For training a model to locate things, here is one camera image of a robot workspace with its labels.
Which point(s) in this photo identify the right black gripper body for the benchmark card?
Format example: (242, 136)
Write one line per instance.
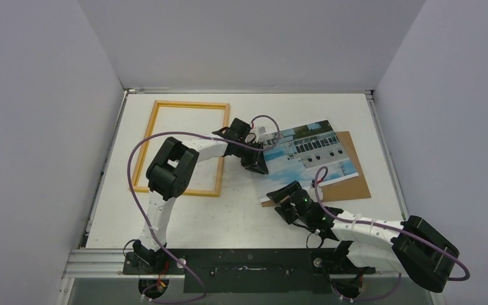
(290, 201)

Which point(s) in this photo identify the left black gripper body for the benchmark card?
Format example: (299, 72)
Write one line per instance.
(248, 156)

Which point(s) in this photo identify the sky and building photo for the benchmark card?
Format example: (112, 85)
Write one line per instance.
(298, 154)

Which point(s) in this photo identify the brown cardboard backing board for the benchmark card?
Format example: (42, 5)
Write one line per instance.
(351, 189)

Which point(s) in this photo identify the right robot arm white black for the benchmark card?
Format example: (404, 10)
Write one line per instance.
(412, 247)

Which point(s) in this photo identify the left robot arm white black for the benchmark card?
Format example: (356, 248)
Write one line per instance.
(169, 175)

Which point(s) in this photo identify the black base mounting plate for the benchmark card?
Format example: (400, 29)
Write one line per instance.
(317, 284)

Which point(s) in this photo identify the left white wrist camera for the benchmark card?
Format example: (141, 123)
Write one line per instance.
(254, 134)

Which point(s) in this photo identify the aluminium table rail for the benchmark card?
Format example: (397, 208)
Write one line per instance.
(92, 263)

